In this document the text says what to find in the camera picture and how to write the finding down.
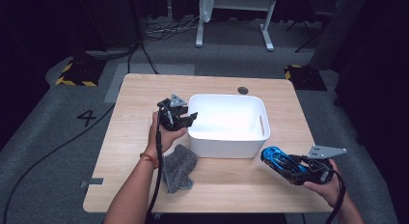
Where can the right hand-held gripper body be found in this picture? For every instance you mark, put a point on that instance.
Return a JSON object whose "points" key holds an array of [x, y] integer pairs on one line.
{"points": [[321, 172]]}

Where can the black yellow striped base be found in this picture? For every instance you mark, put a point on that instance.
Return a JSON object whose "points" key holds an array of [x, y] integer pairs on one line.
{"points": [[80, 72], [305, 77]]}

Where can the person's right hand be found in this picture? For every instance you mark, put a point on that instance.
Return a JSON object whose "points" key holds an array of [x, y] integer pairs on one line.
{"points": [[329, 191]]}

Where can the grey tape piece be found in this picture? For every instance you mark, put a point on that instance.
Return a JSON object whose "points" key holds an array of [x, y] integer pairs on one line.
{"points": [[93, 181]]}

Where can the grey curtain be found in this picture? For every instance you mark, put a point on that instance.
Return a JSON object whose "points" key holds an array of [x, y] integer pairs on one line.
{"points": [[337, 31]]}

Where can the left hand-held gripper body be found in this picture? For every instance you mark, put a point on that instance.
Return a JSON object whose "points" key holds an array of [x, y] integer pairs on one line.
{"points": [[170, 116]]}

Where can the blue toy car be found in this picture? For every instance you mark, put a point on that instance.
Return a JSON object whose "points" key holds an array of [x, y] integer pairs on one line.
{"points": [[278, 159]]}

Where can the white metal stand frame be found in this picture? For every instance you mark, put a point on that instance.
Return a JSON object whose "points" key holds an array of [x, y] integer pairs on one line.
{"points": [[266, 31]]}

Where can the black tripod stand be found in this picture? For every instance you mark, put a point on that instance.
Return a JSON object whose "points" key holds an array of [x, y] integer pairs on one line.
{"points": [[308, 34]]}

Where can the person's left hand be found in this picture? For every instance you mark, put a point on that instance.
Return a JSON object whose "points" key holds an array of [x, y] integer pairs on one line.
{"points": [[165, 140]]}

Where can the dark round table grommet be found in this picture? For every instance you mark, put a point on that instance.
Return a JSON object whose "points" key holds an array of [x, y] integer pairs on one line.
{"points": [[242, 90]]}

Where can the white hanging cloth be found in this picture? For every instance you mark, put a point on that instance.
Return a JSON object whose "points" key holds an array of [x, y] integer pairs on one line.
{"points": [[205, 6]]}

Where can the white plastic storage bin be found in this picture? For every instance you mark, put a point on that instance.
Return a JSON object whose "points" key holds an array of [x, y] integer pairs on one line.
{"points": [[228, 121]]}

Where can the grey knitted cloth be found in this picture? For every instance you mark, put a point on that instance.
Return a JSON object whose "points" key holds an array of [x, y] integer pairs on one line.
{"points": [[180, 167]]}

